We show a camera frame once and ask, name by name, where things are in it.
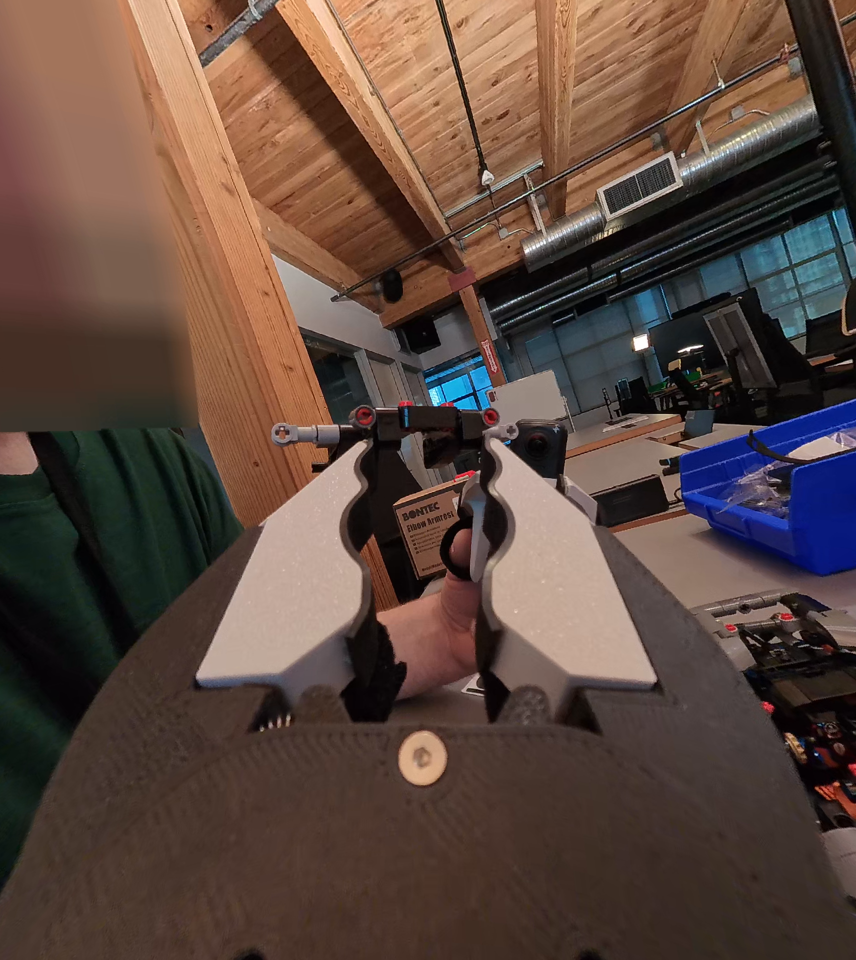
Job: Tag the black flat device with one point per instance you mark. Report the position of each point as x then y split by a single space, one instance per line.
630 501

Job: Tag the white air vent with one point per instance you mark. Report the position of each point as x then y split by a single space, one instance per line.
638 186

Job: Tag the black white lego frame subassembly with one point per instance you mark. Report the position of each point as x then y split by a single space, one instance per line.
405 424

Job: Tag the person's left hand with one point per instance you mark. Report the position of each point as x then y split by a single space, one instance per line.
435 645

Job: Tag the white whiteboard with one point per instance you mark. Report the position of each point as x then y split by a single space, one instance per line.
533 394

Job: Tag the blue plastic bin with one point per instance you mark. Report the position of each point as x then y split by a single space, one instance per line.
810 487

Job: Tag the black pole with round disc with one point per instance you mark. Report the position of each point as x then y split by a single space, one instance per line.
848 187

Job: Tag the silver duct with vents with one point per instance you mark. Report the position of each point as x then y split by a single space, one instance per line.
735 157

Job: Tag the brown cardboard box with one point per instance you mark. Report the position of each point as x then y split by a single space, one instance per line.
424 525

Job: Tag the plain wooden post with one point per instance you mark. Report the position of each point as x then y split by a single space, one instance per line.
248 337

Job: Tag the grey black lego car model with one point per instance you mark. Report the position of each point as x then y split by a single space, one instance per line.
825 712

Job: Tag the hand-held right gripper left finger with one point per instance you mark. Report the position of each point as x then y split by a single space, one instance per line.
285 600

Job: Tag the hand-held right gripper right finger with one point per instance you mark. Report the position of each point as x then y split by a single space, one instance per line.
570 600

